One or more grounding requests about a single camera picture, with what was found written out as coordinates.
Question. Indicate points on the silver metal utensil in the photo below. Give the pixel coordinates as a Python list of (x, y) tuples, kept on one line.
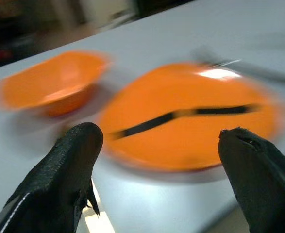
[(239, 68)]

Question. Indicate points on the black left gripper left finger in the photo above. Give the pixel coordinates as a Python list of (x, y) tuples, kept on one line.
[(59, 170)]

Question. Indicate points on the orange plastic bowl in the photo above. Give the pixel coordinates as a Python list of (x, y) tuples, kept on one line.
[(50, 82)]

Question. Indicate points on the orange plastic plate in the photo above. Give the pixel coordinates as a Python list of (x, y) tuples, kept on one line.
[(190, 116)]

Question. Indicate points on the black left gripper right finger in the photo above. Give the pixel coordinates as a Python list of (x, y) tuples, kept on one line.
[(256, 174)]

